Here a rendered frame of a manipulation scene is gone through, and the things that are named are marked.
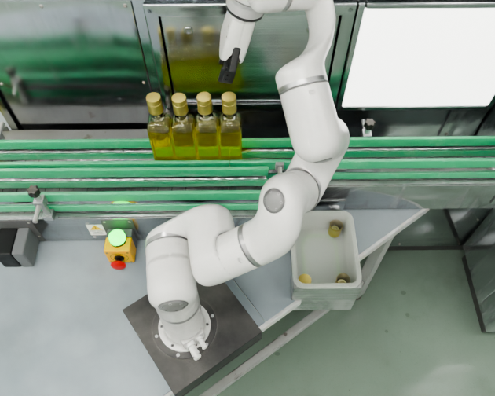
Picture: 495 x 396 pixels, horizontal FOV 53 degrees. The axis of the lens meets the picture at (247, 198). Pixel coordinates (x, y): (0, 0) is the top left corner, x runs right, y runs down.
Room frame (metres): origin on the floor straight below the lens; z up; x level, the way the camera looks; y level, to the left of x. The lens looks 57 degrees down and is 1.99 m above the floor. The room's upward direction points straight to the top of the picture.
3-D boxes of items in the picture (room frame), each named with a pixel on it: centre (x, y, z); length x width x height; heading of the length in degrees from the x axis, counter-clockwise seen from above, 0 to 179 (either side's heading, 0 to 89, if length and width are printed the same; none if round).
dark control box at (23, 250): (0.61, 0.63, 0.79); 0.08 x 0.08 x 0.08; 1
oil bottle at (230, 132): (0.81, 0.04, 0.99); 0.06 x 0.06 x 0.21; 0
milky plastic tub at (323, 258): (0.59, -0.20, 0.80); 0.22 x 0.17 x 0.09; 1
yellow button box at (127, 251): (0.61, 0.34, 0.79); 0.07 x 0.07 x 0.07; 1
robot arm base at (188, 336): (0.37, 0.14, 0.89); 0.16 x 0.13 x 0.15; 33
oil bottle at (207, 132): (0.81, 0.10, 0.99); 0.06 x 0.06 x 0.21; 0
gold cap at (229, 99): (0.81, 0.04, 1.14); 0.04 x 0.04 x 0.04
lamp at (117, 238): (0.62, 0.34, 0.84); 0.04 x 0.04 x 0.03
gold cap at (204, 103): (0.81, 0.10, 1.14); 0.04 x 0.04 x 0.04
